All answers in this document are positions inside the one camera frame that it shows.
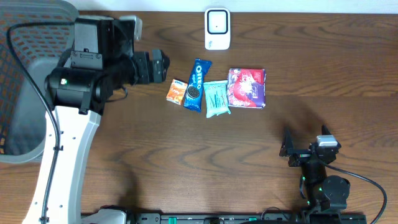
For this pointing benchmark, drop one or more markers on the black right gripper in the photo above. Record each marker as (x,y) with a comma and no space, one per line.
(300,156)

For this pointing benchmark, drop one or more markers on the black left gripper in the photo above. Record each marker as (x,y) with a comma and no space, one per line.
(157,66)

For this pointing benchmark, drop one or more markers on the orange tissue pack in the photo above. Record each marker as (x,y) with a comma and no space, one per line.
(176,91)

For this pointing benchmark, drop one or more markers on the blue Oreo cookie pack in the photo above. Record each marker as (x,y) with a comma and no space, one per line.
(194,90)

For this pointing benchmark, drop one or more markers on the mint green wipes pack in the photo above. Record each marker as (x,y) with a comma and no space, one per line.
(216,98)

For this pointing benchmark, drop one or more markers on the red purple pad pack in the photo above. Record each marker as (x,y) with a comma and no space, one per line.
(246,88)

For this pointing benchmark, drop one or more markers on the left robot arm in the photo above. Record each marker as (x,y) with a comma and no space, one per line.
(101,61)

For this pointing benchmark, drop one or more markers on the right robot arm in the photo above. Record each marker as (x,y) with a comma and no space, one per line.
(326,195)

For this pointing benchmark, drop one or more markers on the white barcode scanner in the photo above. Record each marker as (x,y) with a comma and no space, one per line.
(217,29)

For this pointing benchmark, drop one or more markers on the grey plastic mesh basket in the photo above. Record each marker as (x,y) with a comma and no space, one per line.
(39,49)

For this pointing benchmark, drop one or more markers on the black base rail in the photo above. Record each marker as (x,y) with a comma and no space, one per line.
(117,216)

